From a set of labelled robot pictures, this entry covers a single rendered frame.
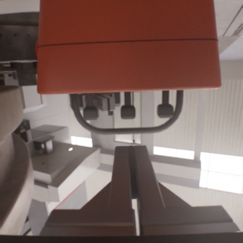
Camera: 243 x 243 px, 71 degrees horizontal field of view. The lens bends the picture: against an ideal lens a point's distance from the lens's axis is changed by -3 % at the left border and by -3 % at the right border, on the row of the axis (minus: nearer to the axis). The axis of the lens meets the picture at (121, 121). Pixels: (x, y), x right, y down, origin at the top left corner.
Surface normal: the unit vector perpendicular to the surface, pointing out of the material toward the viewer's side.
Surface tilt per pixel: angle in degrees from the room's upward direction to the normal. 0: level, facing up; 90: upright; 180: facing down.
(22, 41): 90
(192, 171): 90
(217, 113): 90
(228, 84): 90
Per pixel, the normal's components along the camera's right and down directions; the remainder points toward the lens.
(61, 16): -0.02, 0.14
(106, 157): -0.39, 0.25
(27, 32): 0.37, 0.22
